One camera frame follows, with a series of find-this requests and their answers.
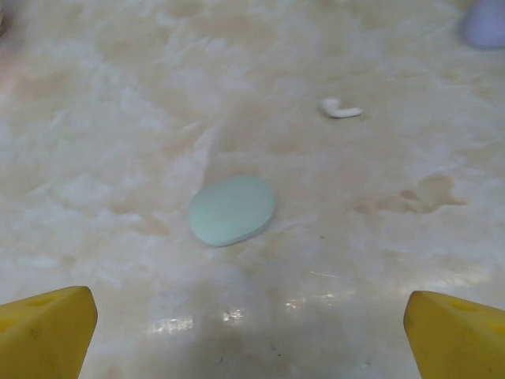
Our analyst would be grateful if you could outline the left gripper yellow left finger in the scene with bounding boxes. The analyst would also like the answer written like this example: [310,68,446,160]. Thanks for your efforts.
[0,286,99,379]

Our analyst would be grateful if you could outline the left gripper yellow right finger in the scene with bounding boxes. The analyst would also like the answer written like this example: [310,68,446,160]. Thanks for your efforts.
[403,290,505,379]

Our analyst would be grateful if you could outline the mint green earbud charging case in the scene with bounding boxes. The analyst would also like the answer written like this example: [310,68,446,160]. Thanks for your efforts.
[187,174,276,249]

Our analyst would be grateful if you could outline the white earbud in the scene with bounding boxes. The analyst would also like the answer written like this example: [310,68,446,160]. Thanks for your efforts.
[319,96,365,120]

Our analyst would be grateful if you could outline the purple earbud charging case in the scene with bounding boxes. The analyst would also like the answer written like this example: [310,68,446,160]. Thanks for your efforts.
[459,0,505,51]

